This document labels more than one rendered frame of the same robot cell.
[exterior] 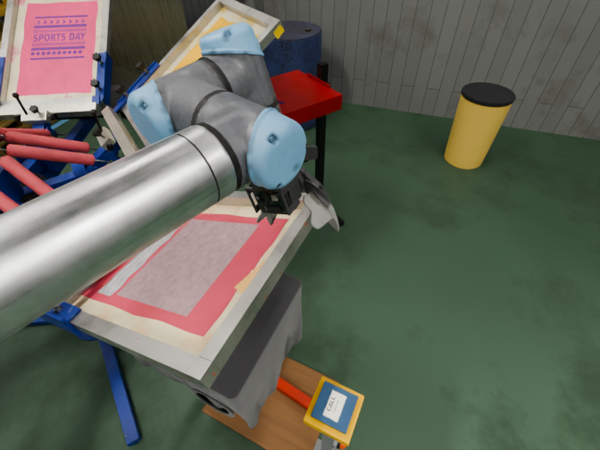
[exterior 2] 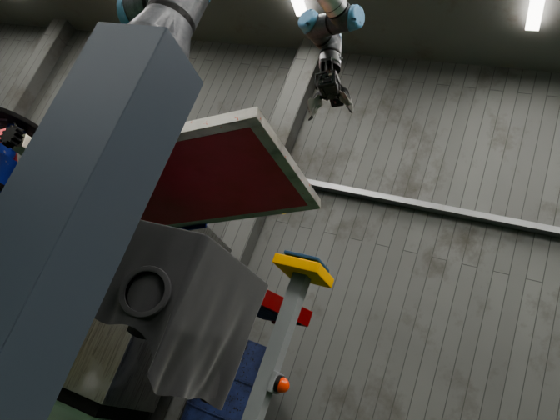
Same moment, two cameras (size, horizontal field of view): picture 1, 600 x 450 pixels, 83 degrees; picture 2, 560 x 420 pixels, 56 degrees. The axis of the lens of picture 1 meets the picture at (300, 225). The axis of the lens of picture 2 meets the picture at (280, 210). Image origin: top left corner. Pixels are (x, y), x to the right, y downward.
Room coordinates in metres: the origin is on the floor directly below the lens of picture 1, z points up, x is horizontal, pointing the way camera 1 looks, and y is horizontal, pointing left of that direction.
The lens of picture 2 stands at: (-1.07, -0.03, 0.63)
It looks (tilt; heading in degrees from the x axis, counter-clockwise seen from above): 18 degrees up; 3
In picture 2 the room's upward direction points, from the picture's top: 20 degrees clockwise
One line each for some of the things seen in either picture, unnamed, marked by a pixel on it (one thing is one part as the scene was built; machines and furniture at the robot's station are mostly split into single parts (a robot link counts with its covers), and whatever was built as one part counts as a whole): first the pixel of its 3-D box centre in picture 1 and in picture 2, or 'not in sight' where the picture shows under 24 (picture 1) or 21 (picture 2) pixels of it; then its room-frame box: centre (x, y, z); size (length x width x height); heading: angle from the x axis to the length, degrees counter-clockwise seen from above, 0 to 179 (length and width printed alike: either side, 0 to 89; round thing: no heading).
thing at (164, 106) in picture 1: (189, 109); (318, 26); (0.39, 0.13, 1.77); 0.11 x 0.11 x 0.08; 48
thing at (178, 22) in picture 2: not in sight; (162, 35); (-0.07, 0.40, 1.25); 0.15 x 0.15 x 0.10
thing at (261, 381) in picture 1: (273, 358); (212, 328); (0.52, 0.11, 0.74); 0.45 x 0.03 x 0.43; 153
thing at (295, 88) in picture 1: (277, 101); (246, 297); (1.90, 0.12, 1.06); 0.61 x 0.46 x 0.12; 123
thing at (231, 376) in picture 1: (211, 304); not in sight; (0.62, 0.31, 0.95); 0.48 x 0.44 x 0.01; 63
